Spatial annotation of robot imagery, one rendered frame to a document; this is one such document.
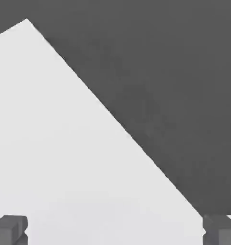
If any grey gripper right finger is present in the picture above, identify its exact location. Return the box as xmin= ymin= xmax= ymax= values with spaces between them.
xmin=202 ymin=214 xmax=231 ymax=245

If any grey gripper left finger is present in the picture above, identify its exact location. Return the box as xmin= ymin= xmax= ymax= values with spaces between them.
xmin=0 ymin=215 xmax=29 ymax=245

